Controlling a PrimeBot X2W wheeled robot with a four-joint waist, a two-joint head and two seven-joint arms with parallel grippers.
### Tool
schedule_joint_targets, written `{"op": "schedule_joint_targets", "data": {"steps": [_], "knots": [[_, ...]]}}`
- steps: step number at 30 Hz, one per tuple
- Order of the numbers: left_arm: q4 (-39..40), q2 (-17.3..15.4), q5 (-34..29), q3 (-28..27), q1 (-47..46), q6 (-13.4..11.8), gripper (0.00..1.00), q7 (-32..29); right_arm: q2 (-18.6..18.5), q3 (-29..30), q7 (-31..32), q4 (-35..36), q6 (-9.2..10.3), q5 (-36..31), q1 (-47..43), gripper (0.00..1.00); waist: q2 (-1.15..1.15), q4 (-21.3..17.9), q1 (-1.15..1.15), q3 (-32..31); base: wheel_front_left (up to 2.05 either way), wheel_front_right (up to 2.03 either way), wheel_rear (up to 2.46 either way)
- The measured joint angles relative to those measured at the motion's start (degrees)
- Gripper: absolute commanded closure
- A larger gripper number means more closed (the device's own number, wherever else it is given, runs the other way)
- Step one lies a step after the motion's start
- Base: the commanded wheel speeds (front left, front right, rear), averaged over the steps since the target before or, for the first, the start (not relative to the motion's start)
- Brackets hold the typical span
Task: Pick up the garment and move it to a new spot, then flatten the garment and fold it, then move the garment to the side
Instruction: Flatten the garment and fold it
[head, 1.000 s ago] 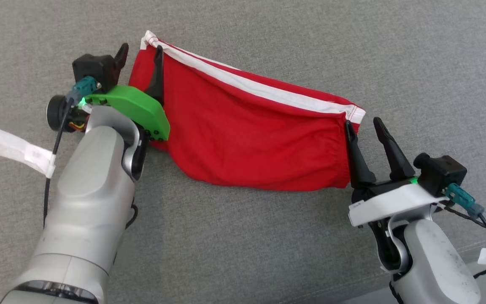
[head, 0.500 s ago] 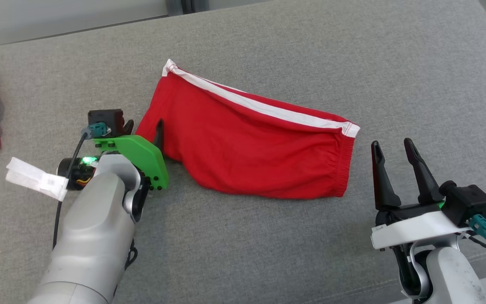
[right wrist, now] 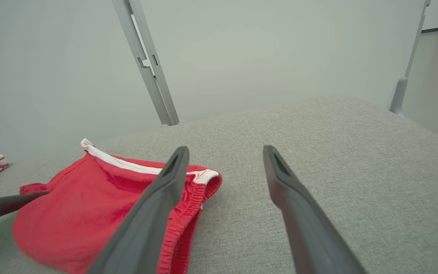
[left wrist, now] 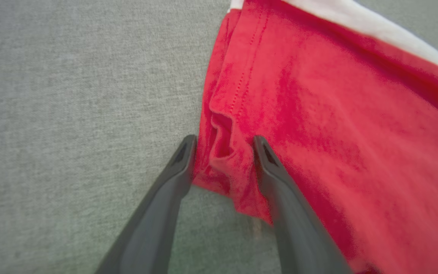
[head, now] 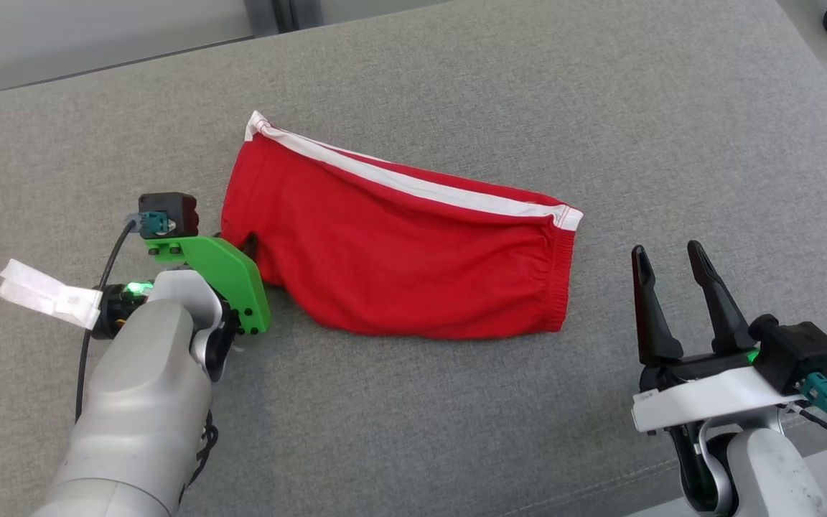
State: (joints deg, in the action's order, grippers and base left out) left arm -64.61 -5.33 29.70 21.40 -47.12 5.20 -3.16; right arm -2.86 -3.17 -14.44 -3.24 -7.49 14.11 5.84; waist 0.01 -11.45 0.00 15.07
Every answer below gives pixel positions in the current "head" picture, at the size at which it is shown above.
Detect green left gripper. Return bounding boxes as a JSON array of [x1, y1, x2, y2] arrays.
[[144, 233, 271, 336]]

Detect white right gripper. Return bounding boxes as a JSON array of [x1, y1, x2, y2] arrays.
[[631, 241, 802, 432]]

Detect red shorts with white stripe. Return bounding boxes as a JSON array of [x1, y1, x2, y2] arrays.
[[220, 110, 584, 340]]

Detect white tape label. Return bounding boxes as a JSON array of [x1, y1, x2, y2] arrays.
[[0, 258, 103, 331]]

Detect grey fabric sofa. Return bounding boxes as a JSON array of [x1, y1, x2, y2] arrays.
[[0, 0, 827, 517]]

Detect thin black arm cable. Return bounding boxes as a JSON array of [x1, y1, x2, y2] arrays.
[[180, 409, 220, 505]]

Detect grey partition post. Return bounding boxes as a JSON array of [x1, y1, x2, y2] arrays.
[[243, 0, 322, 35]]

